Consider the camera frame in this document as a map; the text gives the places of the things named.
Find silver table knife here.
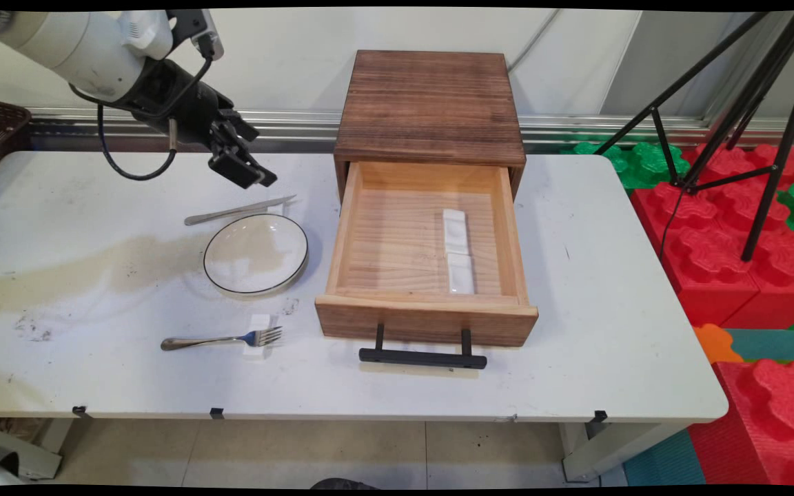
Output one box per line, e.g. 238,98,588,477
184,195,298,227

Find black bar drawer handle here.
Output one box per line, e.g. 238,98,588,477
358,324,488,371

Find black tripod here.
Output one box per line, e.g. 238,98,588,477
593,10,794,262

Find white ceramic cutlery rest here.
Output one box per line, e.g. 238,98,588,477
446,253,476,296
442,209,469,256

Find orange foam piece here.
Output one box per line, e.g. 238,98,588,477
692,324,746,364

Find silver fork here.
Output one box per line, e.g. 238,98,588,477
161,327,283,352

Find white plate with black rim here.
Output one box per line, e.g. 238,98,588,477
203,213,309,297

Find teal foam mat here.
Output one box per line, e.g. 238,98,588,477
724,328,794,362

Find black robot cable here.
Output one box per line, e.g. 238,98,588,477
70,34,225,182

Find black wrist camera white mount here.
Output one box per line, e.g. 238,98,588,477
121,10,224,61

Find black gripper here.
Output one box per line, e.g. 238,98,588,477
116,58,278,191

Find light wooden drawer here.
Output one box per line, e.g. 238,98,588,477
314,161,539,347

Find white table leg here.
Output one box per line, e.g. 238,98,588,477
0,418,74,481
559,422,687,483

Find teal foam floor tile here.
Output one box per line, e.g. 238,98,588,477
622,428,708,487

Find grey wall cable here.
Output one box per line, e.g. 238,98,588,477
506,10,562,73

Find aluminium wall rail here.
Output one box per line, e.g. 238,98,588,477
28,107,794,154

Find red foam building block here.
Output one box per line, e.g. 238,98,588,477
686,358,794,487
630,180,794,238
685,143,794,190
662,226,762,329
721,231,794,330

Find thin black tripod cable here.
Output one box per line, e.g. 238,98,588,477
658,183,687,261

